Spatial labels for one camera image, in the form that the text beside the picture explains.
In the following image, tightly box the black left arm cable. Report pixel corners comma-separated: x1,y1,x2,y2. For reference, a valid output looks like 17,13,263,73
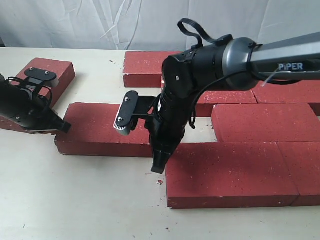
7,77,53,113

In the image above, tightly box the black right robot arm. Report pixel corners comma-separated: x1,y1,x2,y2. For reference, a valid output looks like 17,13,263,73
145,18,320,174

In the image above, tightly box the white backdrop cloth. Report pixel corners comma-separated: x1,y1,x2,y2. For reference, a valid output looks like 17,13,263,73
0,0,320,51

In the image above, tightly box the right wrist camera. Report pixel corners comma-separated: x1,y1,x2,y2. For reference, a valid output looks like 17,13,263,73
113,90,156,136

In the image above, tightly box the red brick diagonal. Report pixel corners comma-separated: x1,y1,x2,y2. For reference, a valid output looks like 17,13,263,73
54,102,152,158

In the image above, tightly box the red brick front large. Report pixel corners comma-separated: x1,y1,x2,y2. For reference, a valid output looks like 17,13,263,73
165,142,299,209

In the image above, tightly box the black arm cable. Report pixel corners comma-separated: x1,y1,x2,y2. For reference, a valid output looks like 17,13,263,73
188,72,251,130
7,77,53,113

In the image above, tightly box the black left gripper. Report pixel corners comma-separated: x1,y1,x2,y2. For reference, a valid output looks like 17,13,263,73
0,76,72,133

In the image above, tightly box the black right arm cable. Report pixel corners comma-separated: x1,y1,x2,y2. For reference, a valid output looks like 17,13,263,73
188,72,251,130

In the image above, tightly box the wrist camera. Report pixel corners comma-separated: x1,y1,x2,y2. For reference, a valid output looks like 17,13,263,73
8,67,60,88
113,90,156,136

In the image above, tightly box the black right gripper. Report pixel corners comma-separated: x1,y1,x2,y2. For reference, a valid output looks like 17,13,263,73
145,87,190,174

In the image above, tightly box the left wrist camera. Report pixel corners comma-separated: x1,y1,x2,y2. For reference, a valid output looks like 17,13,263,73
8,67,60,88

